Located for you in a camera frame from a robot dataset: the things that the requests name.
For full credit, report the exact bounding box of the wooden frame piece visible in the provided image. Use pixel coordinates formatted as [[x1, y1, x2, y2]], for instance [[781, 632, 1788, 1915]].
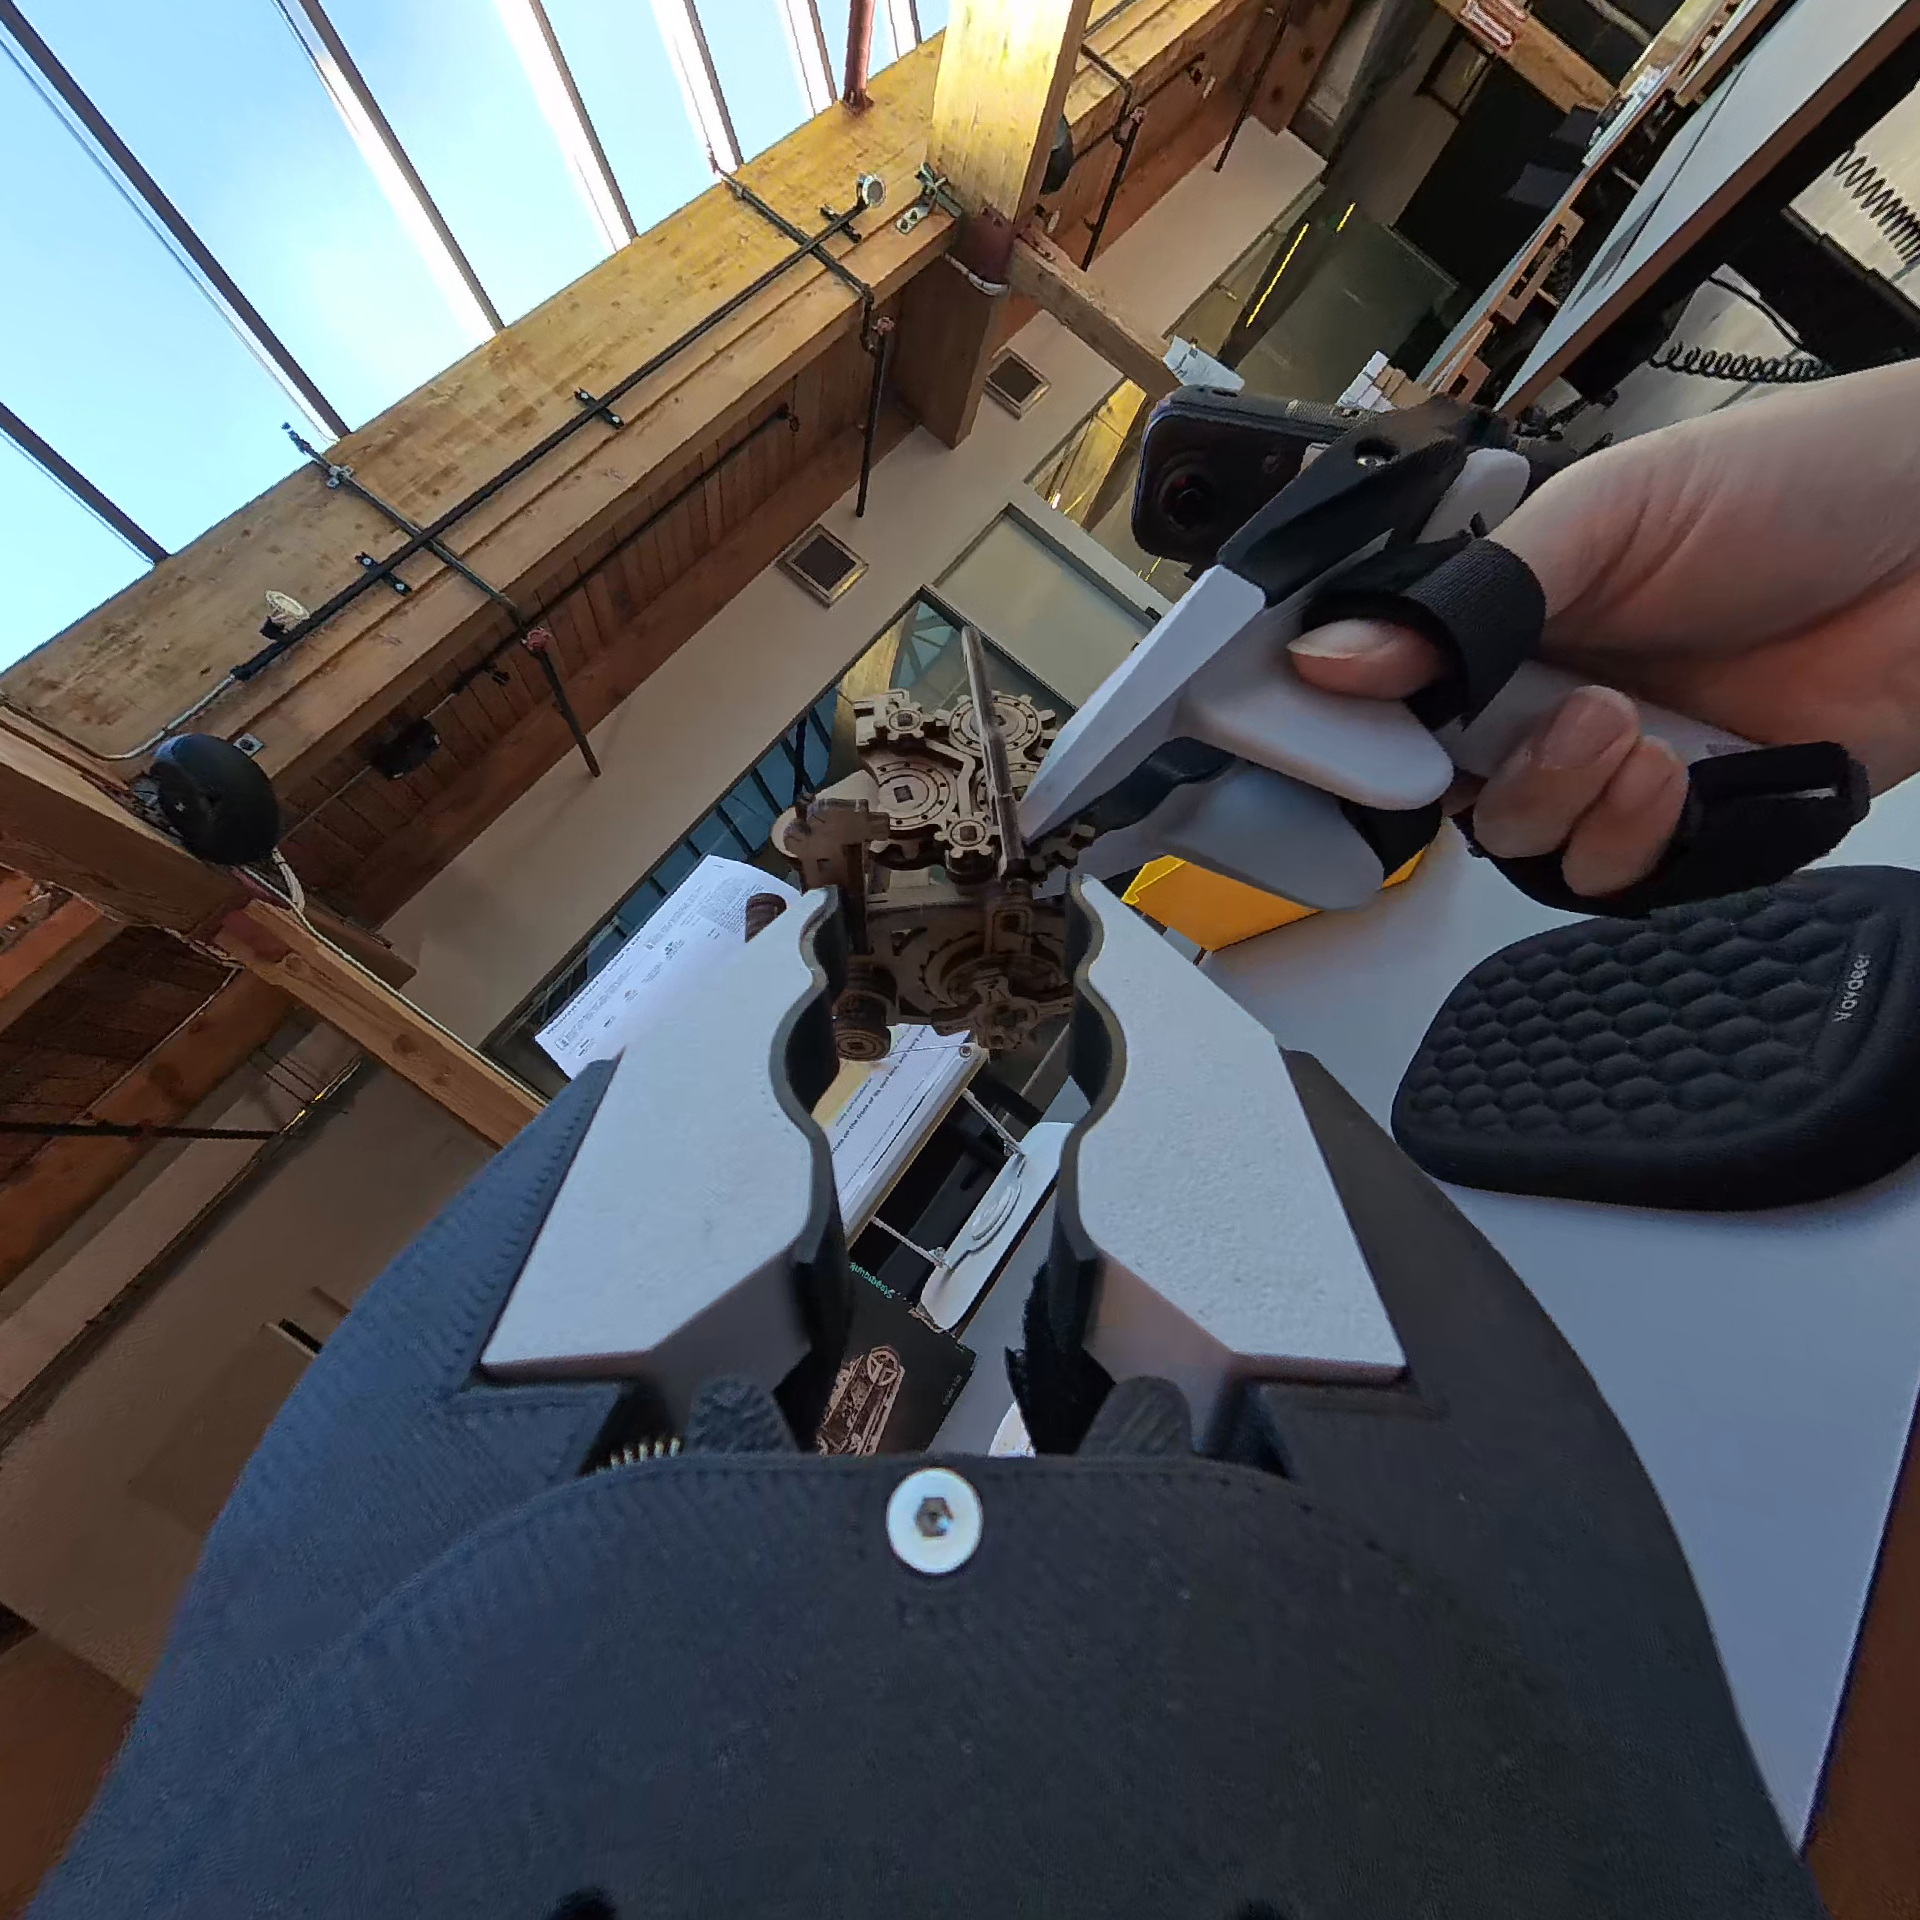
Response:
[[960, 624, 1041, 884]]

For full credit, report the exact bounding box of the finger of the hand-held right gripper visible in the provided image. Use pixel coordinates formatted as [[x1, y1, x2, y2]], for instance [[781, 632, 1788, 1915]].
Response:
[[1017, 562, 1278, 846], [1070, 775, 1393, 912]]

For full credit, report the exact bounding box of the coiled black cable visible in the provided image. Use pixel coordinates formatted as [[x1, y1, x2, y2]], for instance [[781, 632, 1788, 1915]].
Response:
[[1816, 142, 1920, 273], [1648, 344, 1843, 387]]

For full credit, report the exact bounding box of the yellow plastic bin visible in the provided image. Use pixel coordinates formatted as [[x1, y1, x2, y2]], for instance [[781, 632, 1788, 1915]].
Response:
[[1125, 838, 1434, 954]]

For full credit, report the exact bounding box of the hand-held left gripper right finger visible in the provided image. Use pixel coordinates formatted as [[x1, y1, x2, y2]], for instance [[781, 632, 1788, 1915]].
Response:
[[1008, 878, 1410, 1453]]

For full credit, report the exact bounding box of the wooden gear model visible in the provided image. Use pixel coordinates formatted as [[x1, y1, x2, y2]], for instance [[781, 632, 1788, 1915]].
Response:
[[767, 681, 1084, 1064]]

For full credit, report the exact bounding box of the black round speaker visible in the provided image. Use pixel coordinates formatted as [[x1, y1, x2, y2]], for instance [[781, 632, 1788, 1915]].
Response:
[[146, 733, 286, 871]]

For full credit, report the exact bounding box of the black model kit box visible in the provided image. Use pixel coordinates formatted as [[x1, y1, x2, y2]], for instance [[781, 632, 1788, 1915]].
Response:
[[817, 1281, 979, 1459]]

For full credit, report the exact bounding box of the person's right hand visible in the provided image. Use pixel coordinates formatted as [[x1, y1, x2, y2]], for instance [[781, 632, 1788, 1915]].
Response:
[[1293, 359, 1920, 906]]

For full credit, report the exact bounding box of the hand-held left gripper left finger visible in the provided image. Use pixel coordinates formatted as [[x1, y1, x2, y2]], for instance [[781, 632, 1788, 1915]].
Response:
[[481, 884, 855, 1444]]

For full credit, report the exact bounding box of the printed instruction sheet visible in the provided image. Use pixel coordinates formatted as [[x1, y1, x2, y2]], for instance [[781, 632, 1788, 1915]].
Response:
[[535, 851, 999, 1248]]

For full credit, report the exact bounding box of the black wrist rest pad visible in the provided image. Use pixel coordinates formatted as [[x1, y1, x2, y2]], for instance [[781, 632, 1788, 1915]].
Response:
[[1387, 866, 1920, 1217]]

